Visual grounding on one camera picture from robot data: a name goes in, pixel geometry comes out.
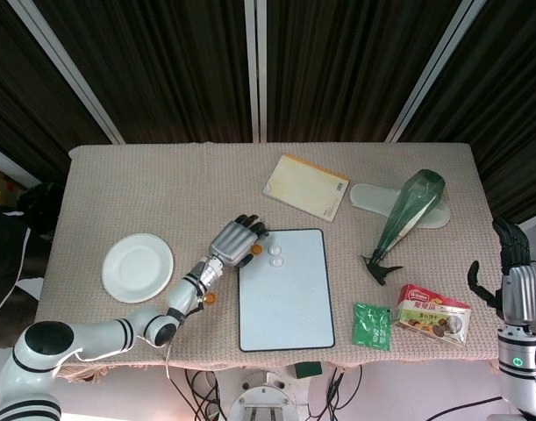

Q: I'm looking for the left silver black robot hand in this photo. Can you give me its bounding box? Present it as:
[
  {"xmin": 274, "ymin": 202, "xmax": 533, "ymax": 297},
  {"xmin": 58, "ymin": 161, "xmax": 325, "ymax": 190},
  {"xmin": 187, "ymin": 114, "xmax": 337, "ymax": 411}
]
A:
[{"xmin": 208, "ymin": 213, "xmax": 268, "ymax": 268}]

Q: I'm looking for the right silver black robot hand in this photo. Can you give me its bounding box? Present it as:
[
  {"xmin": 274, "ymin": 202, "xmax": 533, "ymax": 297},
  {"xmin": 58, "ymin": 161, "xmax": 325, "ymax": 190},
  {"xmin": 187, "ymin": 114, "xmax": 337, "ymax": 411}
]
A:
[{"xmin": 467, "ymin": 218, "xmax": 536, "ymax": 325}]

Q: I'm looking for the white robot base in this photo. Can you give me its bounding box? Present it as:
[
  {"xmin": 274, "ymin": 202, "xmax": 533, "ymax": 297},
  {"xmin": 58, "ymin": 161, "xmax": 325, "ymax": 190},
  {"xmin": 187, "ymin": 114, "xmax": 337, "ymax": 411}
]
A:
[{"xmin": 227, "ymin": 367, "xmax": 299, "ymax": 421}]

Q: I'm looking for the white magnetic board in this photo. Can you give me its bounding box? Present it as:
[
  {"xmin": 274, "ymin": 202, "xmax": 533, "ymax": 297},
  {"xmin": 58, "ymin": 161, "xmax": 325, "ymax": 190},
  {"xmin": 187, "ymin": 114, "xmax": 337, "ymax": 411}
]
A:
[{"xmin": 237, "ymin": 227, "xmax": 336, "ymax": 353}]

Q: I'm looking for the pink waffle tablecloth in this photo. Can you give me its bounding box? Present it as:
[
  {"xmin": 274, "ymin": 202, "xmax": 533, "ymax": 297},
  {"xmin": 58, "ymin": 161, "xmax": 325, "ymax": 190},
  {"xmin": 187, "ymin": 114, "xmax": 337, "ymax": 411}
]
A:
[{"xmin": 32, "ymin": 140, "xmax": 499, "ymax": 382}]

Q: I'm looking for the red snack box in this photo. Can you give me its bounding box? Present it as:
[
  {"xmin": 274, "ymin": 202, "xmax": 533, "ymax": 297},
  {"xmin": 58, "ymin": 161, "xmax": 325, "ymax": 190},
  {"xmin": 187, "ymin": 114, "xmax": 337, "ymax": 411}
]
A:
[{"xmin": 393, "ymin": 283, "xmax": 472, "ymax": 348}]

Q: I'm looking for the yellow cover book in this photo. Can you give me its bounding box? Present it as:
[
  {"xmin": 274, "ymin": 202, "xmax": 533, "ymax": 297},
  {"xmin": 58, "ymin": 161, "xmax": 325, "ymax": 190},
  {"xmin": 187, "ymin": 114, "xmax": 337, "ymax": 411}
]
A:
[{"xmin": 261, "ymin": 153, "xmax": 351, "ymax": 223}]

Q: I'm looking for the white paper plate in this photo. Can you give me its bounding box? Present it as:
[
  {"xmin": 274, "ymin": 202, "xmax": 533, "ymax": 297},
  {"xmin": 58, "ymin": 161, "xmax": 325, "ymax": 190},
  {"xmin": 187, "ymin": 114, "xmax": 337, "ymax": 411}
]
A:
[{"xmin": 101, "ymin": 232, "xmax": 175, "ymax": 304}]

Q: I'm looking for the white slipper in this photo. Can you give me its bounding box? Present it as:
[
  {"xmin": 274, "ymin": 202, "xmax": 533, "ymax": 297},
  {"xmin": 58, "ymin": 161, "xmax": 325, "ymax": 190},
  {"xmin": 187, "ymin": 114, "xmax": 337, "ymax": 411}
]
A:
[{"xmin": 348, "ymin": 183, "xmax": 452, "ymax": 230}]

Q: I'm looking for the green block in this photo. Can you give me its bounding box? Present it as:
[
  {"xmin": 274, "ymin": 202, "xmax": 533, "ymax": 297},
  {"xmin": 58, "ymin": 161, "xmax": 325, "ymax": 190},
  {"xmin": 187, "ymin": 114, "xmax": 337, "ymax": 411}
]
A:
[{"xmin": 293, "ymin": 361, "xmax": 324, "ymax": 379}]

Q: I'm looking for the green sachet packet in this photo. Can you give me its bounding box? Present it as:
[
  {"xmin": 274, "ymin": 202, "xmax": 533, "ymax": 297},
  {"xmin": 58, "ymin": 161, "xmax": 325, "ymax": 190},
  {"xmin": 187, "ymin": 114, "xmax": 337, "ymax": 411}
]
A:
[{"xmin": 351, "ymin": 302, "xmax": 392, "ymax": 352}]

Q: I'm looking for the dark pleated curtain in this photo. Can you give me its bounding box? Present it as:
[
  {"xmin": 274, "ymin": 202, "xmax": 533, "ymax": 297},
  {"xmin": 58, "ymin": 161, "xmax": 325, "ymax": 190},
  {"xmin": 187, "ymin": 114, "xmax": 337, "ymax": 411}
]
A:
[{"xmin": 0, "ymin": 0, "xmax": 536, "ymax": 225}]

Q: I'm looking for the black bag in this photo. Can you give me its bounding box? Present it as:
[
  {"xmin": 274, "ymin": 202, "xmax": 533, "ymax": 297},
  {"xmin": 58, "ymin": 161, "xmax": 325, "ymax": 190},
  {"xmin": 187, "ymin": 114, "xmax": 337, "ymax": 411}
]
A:
[{"xmin": 17, "ymin": 182, "xmax": 67, "ymax": 242}]

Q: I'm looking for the person in black clothing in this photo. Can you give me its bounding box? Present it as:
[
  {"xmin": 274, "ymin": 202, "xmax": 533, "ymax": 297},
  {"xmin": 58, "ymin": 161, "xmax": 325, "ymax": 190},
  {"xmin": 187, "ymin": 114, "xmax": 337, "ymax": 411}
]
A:
[{"xmin": 0, "ymin": 202, "xmax": 32, "ymax": 325}]

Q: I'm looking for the black cable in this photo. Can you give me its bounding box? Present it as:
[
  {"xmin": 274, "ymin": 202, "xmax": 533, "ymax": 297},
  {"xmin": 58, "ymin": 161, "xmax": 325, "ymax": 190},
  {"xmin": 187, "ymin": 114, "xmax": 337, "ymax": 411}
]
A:
[
  {"xmin": 429, "ymin": 394, "xmax": 505, "ymax": 420},
  {"xmin": 168, "ymin": 367, "xmax": 233, "ymax": 421},
  {"xmin": 302, "ymin": 366, "xmax": 365, "ymax": 421}
]

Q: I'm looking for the white frame post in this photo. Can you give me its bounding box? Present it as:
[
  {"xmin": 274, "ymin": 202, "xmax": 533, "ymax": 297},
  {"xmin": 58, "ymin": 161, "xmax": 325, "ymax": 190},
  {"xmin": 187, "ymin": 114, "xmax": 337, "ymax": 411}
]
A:
[
  {"xmin": 244, "ymin": 0, "xmax": 256, "ymax": 144},
  {"xmin": 11, "ymin": 0, "xmax": 125, "ymax": 146},
  {"xmin": 384, "ymin": 0, "xmax": 484, "ymax": 143},
  {"xmin": 255, "ymin": 0, "xmax": 269, "ymax": 144}
]

